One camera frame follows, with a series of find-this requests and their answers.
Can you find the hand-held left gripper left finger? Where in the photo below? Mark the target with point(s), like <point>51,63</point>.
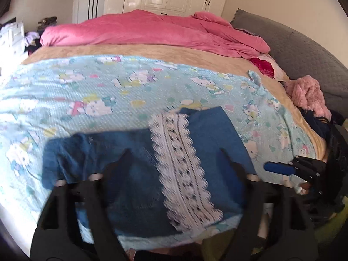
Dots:
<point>119,165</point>

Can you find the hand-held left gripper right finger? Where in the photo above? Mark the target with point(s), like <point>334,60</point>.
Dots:
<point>233,168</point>

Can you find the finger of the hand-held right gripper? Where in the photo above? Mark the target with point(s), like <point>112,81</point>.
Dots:
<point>277,167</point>

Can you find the blue denim skirt with lace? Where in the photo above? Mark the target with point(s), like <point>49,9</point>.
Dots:
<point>130,168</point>

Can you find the person's right hand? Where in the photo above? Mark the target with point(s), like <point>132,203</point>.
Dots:
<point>304,188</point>

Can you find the dark navy cloth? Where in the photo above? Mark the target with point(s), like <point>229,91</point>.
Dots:
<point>318,122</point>

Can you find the pink plush cloth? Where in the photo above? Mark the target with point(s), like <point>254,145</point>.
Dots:
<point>307,95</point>

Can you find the cartoon cat printed blanket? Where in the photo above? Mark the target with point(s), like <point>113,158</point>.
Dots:
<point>81,87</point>

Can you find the red floral pillow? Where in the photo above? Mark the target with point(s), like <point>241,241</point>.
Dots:
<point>262,65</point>

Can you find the grey quilted headboard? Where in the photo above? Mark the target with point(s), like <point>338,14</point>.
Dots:
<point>299,49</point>

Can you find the pink duvet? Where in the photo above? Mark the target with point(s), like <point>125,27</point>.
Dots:
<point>149,30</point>

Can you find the purple clothes pile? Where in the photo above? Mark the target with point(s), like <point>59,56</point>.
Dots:
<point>31,39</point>

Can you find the dark bag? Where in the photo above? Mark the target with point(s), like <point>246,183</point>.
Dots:
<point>47,23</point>

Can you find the white drawer chest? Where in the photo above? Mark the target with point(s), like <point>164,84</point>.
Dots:
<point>13,38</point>

